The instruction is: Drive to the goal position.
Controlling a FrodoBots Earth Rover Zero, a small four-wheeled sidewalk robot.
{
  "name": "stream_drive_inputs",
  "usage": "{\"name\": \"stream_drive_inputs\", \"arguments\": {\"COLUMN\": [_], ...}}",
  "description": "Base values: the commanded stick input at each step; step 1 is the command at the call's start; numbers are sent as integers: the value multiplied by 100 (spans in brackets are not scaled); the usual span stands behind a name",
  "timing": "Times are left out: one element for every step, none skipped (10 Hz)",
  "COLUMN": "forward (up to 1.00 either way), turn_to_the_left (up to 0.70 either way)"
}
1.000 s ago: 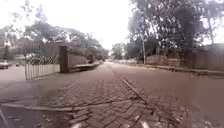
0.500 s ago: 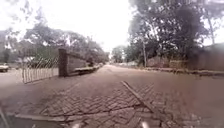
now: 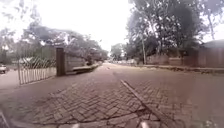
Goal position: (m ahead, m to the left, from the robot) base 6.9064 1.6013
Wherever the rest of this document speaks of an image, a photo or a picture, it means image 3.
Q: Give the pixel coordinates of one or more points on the distant trees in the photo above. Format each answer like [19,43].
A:
[116,51]

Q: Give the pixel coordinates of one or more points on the red brick path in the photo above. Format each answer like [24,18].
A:
[100,100]

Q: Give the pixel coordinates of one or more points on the concrete kerb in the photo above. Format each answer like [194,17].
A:
[144,101]

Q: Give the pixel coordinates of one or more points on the group of tall trees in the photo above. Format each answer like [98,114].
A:
[166,23]

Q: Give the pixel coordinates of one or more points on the robot's own part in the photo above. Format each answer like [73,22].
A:
[144,125]
[76,126]

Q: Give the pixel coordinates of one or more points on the roadside verge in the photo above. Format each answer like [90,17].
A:
[186,69]

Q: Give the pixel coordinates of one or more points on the white metal gate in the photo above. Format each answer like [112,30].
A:
[36,71]

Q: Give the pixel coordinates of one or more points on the grey-brown road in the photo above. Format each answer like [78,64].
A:
[186,90]

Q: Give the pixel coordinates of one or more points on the building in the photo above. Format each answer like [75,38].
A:
[215,44]

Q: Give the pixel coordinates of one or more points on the grey driveway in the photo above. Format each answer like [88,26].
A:
[8,80]

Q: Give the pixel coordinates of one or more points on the white car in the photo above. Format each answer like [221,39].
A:
[2,68]

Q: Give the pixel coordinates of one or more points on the brown wall with pillar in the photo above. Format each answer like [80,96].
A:
[60,63]

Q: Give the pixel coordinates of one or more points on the brown boundary wall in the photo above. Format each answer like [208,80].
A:
[210,58]

